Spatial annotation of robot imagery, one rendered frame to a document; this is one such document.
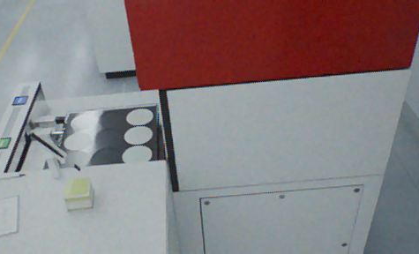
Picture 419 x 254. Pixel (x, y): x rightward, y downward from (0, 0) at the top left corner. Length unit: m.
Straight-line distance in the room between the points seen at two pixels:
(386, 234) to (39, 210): 1.77
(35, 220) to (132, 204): 0.28
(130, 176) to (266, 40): 0.56
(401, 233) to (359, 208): 0.87
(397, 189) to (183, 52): 1.85
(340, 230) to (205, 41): 0.93
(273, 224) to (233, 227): 0.14
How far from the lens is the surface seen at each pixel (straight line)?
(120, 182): 1.36
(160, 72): 1.21
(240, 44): 1.18
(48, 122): 1.78
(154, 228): 1.22
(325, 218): 1.70
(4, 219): 1.37
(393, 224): 2.59
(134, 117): 1.70
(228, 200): 1.54
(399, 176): 2.84
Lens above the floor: 1.91
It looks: 37 degrees down
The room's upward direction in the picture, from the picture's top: 8 degrees counter-clockwise
